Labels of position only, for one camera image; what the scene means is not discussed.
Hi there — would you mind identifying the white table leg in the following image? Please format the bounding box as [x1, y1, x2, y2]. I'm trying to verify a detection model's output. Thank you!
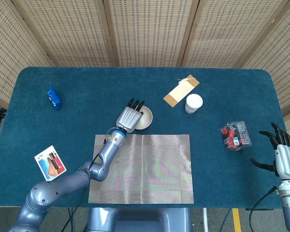
[202, 207, 210, 232]

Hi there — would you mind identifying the blue carpet table cover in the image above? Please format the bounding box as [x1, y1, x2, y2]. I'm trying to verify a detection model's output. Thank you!
[0, 67, 290, 209]

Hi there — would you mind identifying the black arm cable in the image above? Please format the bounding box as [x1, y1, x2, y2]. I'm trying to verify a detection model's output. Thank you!
[62, 135, 112, 232]
[248, 186, 280, 232]

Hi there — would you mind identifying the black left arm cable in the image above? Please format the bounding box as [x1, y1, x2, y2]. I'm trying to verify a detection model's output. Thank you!
[62, 135, 112, 232]

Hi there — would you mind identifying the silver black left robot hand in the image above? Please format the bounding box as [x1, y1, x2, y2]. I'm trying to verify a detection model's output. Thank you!
[116, 98, 145, 134]

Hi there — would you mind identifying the white picture card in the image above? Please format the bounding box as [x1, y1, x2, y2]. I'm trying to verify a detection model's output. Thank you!
[34, 145, 67, 184]

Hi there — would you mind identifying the blue cable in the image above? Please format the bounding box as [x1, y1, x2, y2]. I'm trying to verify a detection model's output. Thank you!
[67, 207, 75, 232]
[219, 207, 232, 232]

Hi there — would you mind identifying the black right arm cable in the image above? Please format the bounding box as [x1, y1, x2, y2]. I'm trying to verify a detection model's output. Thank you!
[248, 186, 280, 232]

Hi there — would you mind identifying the white paper cup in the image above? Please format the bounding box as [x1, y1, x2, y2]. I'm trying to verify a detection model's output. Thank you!
[185, 93, 203, 114]

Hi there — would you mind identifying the cream round bowl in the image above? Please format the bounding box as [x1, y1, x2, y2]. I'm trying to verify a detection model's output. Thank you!
[132, 105, 153, 131]

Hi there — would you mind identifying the clear box with red toys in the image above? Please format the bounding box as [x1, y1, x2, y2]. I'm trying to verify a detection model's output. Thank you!
[220, 121, 252, 152]

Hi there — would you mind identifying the brown woven placemat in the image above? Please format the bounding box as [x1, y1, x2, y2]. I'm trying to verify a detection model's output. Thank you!
[87, 133, 194, 204]

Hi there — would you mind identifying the blue-grey robot torso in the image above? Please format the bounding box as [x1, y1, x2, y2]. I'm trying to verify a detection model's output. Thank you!
[86, 207, 191, 232]

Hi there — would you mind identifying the bamboo folding screen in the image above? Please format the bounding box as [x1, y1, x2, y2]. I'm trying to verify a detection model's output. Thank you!
[0, 0, 290, 116]

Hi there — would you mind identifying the blue snack packet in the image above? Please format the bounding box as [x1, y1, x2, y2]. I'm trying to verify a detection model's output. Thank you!
[47, 86, 63, 112]

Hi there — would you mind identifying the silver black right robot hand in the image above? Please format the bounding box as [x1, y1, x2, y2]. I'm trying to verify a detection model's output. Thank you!
[250, 122, 290, 181]

